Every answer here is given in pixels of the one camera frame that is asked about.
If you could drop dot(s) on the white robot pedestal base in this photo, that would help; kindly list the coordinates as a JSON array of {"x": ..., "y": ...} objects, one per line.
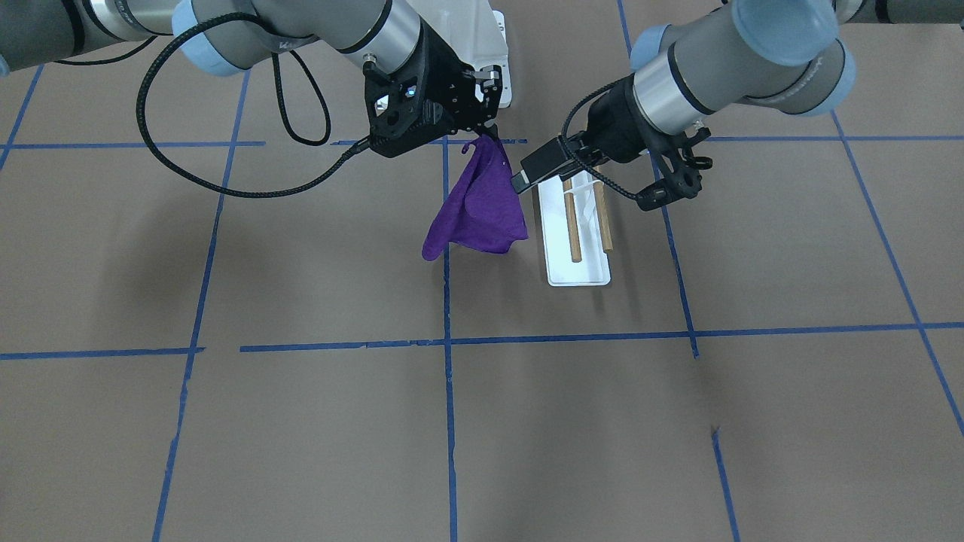
[{"x": 489, "y": 46}]

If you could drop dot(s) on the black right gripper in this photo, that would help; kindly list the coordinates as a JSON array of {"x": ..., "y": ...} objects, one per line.
[{"x": 454, "y": 81}]

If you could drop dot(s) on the purple towel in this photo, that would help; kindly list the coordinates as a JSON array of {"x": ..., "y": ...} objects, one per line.
[{"x": 482, "y": 212}]

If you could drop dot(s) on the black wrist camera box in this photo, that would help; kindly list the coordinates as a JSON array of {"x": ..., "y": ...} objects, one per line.
[{"x": 552, "y": 159}]

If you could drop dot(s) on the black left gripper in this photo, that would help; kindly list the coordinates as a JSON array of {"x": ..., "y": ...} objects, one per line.
[{"x": 616, "y": 120}]

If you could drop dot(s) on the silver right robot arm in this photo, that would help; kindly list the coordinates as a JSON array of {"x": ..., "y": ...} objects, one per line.
[{"x": 36, "y": 32}]

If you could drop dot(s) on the white towel rack base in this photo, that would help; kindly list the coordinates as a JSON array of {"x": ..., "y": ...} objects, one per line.
[{"x": 594, "y": 270}]

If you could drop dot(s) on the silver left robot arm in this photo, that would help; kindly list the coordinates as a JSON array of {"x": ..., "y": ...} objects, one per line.
[{"x": 784, "y": 55}]

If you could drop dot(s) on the wooden rack rod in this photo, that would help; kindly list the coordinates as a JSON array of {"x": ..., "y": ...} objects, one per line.
[
  {"x": 574, "y": 239},
  {"x": 602, "y": 212}
]

